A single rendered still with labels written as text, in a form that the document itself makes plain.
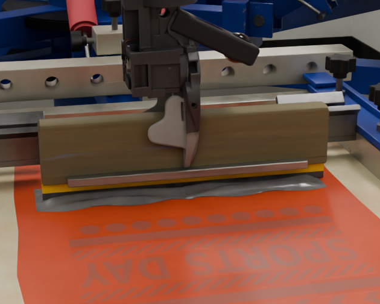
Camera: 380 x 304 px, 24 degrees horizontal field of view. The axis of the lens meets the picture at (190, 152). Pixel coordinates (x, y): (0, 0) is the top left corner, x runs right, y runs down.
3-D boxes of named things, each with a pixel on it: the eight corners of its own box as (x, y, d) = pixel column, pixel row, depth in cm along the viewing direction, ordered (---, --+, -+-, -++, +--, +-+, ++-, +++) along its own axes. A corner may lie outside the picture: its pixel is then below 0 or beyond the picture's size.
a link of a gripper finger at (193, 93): (179, 128, 106) (175, 56, 104) (193, 126, 106) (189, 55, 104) (187, 135, 101) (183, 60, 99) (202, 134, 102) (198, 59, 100)
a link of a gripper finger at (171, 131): (148, 171, 106) (143, 95, 104) (195, 166, 107) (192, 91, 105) (152, 177, 103) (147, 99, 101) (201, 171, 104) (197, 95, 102)
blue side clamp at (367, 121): (420, 191, 112) (426, 139, 110) (384, 195, 111) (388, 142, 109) (335, 119, 139) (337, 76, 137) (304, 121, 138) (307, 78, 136)
